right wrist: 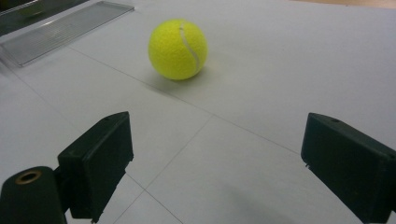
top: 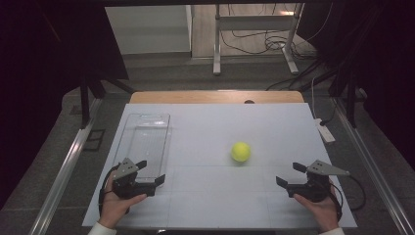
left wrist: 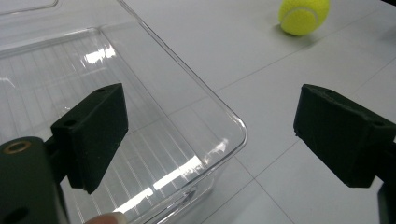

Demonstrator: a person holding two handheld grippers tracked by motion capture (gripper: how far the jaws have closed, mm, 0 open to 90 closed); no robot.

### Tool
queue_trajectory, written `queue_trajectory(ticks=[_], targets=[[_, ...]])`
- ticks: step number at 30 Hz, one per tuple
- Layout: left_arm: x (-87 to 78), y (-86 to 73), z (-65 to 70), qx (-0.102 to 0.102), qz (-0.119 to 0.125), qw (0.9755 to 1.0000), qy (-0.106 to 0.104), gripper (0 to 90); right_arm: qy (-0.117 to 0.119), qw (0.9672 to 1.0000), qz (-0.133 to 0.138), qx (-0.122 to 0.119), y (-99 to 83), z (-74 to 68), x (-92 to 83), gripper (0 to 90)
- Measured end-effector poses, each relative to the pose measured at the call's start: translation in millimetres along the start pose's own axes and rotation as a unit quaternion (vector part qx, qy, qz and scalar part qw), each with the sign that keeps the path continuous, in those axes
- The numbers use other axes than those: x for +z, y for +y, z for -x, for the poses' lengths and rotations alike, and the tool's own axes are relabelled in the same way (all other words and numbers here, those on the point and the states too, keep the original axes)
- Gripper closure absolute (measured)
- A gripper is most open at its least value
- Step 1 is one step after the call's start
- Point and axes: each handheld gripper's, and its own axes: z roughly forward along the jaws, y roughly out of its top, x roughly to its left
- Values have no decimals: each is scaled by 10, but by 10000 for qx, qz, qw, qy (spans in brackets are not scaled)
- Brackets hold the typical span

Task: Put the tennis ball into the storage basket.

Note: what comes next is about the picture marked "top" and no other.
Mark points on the black metal stand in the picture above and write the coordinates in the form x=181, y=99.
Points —
x=84, y=104
x=351, y=104

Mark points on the white cabinet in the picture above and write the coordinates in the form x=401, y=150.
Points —
x=147, y=29

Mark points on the person's left hand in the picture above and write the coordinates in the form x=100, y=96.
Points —
x=115, y=205

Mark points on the person's right hand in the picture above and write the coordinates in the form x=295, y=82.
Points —
x=321, y=212

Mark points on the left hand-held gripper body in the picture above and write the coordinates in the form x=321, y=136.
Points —
x=125, y=182

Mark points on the white board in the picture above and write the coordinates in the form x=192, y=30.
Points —
x=212, y=196

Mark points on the clear plastic tray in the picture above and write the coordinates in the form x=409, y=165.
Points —
x=147, y=143

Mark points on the dark square floor frame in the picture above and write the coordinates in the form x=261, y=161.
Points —
x=94, y=140

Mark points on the white power strip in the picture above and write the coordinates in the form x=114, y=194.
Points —
x=325, y=131

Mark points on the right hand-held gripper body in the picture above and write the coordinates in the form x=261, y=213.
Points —
x=313, y=187

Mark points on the grey metal desk frame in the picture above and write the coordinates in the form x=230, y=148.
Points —
x=217, y=39

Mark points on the yellow tennis ball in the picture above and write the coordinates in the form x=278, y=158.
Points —
x=240, y=151

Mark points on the aluminium floor rail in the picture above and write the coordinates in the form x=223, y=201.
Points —
x=65, y=169
x=375, y=176

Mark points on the dark curtain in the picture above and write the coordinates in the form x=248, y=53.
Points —
x=32, y=81
x=385, y=65

